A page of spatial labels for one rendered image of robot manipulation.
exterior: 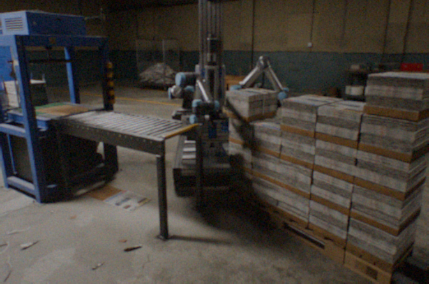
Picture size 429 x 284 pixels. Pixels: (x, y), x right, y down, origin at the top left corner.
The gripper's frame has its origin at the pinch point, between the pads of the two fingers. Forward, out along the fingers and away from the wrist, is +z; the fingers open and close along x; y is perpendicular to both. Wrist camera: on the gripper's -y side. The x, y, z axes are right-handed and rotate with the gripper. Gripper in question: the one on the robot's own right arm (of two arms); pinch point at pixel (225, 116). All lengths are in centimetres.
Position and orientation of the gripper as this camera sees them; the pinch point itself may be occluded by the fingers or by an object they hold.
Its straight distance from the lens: 265.6
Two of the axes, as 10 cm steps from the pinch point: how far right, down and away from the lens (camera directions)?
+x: -6.2, -1.9, 7.6
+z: 7.8, -1.5, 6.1
